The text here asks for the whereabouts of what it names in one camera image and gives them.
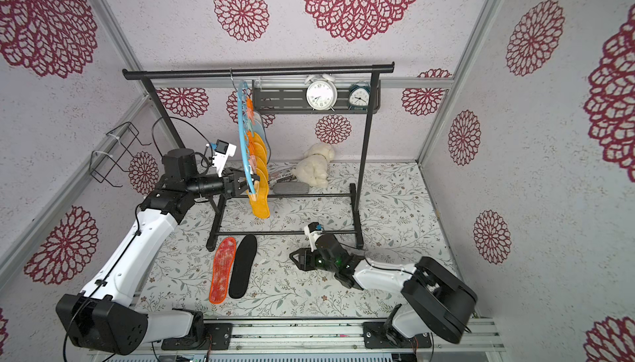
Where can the white alarm clock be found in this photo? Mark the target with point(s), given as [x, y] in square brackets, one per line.
[321, 93]

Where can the black metal clothes rack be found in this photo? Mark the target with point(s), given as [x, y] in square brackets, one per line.
[374, 70]

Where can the hanging orange insole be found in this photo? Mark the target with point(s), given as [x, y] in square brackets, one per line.
[257, 154]

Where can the green alarm clock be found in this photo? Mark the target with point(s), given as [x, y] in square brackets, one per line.
[359, 96]

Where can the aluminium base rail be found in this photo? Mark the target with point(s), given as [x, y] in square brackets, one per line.
[329, 340]

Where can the red gel insole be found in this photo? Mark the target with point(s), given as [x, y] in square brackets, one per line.
[222, 267]

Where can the black wire wall basket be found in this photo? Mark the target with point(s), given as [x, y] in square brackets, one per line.
[120, 141]

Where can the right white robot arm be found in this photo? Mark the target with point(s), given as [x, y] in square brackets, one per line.
[436, 300]

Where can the grey fabric insole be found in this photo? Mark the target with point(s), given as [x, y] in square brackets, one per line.
[288, 188]

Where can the black insole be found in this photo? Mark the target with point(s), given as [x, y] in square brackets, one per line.
[243, 262]

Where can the orange insole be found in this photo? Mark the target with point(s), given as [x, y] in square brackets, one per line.
[259, 200]
[257, 154]

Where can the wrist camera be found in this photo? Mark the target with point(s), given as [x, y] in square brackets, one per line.
[221, 151]
[313, 231]

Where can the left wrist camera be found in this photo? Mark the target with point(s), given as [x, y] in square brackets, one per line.
[221, 151]

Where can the cream plush toy dog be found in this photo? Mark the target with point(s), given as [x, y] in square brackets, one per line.
[313, 168]

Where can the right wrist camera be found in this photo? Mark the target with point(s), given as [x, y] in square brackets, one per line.
[313, 231]

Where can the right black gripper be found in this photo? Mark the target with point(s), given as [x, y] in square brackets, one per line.
[307, 259]

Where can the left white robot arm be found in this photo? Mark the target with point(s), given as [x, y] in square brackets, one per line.
[100, 316]

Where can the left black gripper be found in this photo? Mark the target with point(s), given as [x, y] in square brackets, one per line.
[231, 183]

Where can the blue round clip hanger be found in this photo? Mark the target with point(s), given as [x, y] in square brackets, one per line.
[241, 108]

